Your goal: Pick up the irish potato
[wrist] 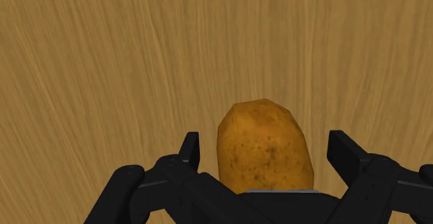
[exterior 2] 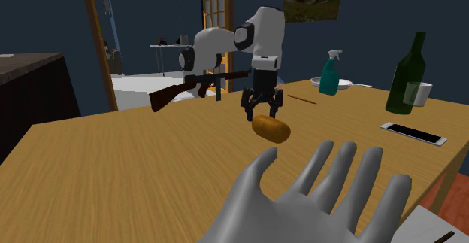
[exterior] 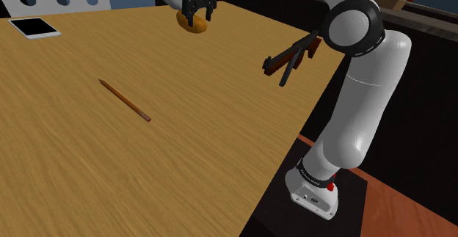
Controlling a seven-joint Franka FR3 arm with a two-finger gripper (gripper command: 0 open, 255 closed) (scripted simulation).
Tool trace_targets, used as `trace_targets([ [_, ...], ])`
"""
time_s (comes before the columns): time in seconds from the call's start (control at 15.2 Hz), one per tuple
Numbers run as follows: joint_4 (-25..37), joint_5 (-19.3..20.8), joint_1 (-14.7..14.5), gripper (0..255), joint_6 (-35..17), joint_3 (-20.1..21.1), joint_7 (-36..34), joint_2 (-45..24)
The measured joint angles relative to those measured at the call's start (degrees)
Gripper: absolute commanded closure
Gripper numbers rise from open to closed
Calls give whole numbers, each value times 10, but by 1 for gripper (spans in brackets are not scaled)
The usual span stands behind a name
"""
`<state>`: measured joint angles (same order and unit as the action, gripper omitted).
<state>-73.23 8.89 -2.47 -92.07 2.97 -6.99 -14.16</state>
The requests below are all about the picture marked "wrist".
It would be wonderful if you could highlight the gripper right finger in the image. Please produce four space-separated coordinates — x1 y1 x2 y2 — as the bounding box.
324 130 433 224

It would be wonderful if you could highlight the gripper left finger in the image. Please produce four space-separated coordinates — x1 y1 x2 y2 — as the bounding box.
83 131 271 224

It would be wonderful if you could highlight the brown potato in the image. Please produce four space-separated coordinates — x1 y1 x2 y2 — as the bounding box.
216 98 315 195

